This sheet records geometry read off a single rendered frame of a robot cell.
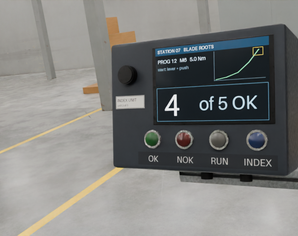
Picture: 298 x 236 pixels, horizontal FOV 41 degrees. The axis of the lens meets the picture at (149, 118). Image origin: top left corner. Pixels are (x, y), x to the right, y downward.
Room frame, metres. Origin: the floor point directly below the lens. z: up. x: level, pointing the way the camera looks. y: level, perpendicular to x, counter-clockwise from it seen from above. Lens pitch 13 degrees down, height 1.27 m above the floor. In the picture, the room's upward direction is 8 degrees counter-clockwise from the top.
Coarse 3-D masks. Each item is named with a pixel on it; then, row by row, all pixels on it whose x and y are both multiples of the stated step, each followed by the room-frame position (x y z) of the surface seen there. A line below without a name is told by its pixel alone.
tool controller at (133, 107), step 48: (144, 48) 0.59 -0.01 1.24; (192, 48) 0.55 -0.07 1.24; (240, 48) 0.51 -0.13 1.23; (288, 48) 0.50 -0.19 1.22; (144, 96) 0.57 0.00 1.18; (192, 96) 0.53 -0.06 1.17; (240, 96) 0.50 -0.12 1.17; (288, 96) 0.48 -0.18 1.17; (144, 144) 0.56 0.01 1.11; (240, 144) 0.49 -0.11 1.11; (288, 144) 0.46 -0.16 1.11
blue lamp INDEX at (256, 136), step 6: (252, 132) 0.48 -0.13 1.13; (258, 132) 0.48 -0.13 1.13; (246, 138) 0.48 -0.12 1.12; (252, 138) 0.47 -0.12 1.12; (258, 138) 0.47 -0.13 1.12; (264, 138) 0.47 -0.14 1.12; (252, 144) 0.47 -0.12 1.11; (258, 144) 0.47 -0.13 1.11; (264, 144) 0.47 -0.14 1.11; (258, 150) 0.47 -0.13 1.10
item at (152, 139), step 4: (148, 132) 0.56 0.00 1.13; (152, 132) 0.55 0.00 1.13; (156, 132) 0.55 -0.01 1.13; (148, 136) 0.55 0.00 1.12; (152, 136) 0.55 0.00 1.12; (156, 136) 0.55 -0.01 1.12; (160, 136) 0.55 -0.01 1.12; (144, 140) 0.56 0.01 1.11; (148, 140) 0.55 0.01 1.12; (152, 140) 0.54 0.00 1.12; (156, 140) 0.54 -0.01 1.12; (160, 140) 0.54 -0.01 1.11; (148, 144) 0.55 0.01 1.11; (152, 144) 0.54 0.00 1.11; (156, 144) 0.55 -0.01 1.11
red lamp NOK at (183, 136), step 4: (180, 132) 0.53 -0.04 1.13; (184, 132) 0.53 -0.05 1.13; (188, 132) 0.52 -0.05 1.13; (176, 136) 0.53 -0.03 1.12; (180, 136) 0.52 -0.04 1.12; (184, 136) 0.52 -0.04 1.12; (188, 136) 0.52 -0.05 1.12; (192, 136) 0.52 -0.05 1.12; (176, 140) 0.53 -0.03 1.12; (180, 140) 0.52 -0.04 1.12; (184, 140) 0.52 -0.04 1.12; (188, 140) 0.52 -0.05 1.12; (192, 140) 0.52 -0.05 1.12; (180, 144) 0.52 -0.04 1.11; (184, 144) 0.52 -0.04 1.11; (188, 144) 0.52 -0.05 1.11; (192, 144) 0.52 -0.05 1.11; (184, 148) 0.52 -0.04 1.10
